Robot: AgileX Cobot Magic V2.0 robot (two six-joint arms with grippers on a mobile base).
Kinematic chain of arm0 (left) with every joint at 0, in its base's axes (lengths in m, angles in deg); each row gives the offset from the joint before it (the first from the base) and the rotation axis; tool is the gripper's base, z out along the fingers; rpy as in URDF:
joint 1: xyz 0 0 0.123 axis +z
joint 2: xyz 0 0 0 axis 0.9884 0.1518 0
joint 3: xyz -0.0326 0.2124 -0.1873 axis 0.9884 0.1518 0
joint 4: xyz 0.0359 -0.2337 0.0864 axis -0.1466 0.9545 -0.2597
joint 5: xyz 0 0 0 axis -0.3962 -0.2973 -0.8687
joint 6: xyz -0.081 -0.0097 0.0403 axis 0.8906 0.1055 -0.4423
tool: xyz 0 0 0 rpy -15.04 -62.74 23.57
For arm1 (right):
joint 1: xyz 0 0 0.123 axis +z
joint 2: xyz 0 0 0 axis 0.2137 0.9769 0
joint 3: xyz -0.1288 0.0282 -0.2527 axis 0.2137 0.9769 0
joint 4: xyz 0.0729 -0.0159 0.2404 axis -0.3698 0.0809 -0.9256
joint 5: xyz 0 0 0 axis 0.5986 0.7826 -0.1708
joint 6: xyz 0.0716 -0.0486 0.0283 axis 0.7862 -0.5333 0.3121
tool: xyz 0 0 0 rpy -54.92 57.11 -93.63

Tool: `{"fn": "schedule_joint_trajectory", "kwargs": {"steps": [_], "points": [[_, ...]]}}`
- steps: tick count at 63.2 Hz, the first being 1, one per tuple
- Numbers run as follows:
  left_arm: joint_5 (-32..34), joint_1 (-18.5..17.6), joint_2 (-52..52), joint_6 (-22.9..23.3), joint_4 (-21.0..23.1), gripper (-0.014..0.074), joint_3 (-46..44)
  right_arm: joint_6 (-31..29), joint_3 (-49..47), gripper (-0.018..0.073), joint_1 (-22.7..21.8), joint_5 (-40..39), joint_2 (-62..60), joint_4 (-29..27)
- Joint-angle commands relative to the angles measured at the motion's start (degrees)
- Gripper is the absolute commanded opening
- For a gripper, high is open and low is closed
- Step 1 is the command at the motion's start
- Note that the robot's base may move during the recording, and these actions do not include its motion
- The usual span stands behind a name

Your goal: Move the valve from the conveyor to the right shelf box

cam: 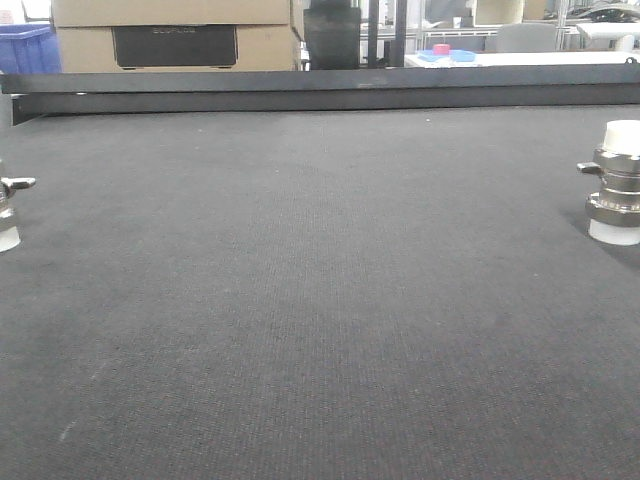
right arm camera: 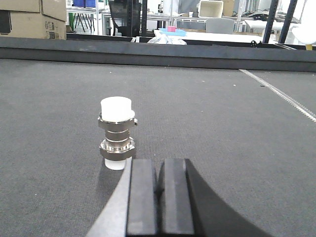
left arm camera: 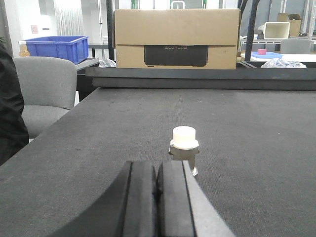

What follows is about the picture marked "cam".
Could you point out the metal valve with white caps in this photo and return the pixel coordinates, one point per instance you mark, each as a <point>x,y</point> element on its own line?
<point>613,210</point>

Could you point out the metal valve at left edge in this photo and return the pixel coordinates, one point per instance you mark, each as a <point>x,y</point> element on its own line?
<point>10,236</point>

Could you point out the blue tray on white table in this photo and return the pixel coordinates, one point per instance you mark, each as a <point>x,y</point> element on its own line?
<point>455,56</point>

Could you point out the black conveyor side rail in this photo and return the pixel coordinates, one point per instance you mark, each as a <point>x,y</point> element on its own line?
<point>322,90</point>

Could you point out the blue plastic crate far left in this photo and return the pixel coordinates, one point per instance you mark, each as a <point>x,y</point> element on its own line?
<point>29,49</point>

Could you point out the black bin behind rail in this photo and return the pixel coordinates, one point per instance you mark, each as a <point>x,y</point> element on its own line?
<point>332,37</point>

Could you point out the cardboard box with black print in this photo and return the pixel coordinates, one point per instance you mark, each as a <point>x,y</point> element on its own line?
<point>134,36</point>

